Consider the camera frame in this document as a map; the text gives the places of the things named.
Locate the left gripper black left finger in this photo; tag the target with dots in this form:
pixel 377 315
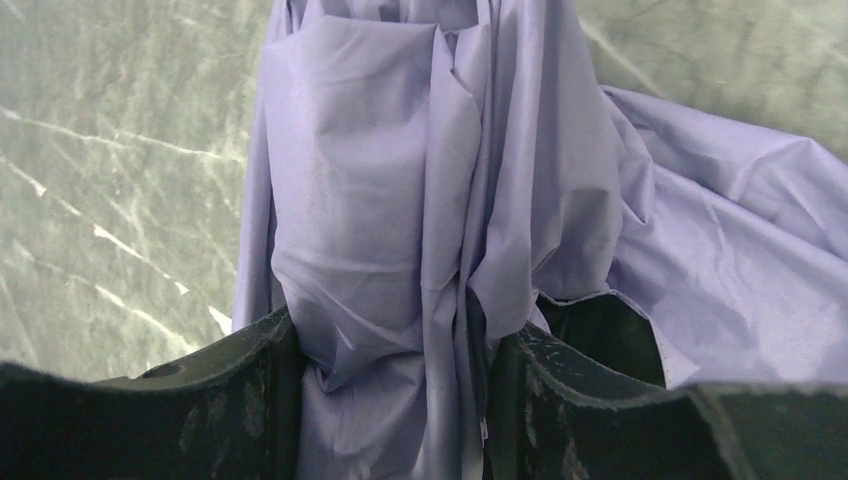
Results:
pixel 228 411

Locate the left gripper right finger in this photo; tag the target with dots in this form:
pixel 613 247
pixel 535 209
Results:
pixel 588 401

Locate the lavender folding umbrella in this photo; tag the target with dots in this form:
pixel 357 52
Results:
pixel 421 173

